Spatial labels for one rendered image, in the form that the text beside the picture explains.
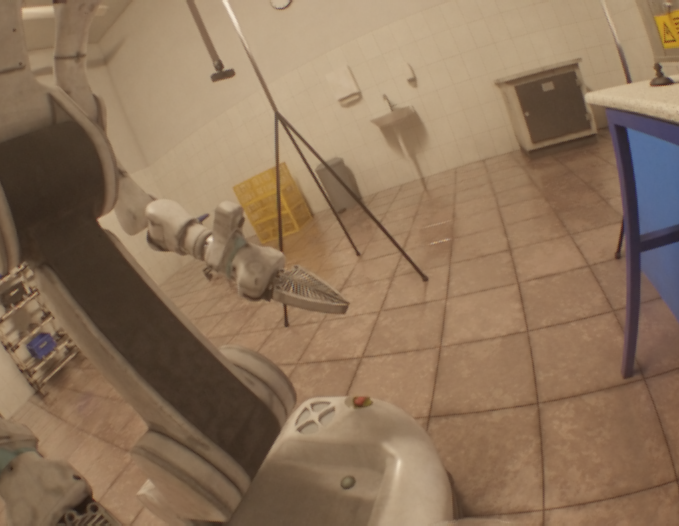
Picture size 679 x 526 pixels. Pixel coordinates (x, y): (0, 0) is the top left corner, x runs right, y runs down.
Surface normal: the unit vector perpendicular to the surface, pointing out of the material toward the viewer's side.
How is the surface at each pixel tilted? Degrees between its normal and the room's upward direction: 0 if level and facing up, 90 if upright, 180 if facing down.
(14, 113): 95
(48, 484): 45
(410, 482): 28
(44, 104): 94
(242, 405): 70
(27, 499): 41
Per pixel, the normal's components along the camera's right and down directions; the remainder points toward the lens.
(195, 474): 0.51, -0.62
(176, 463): 0.21, -0.79
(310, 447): -0.43, 0.19
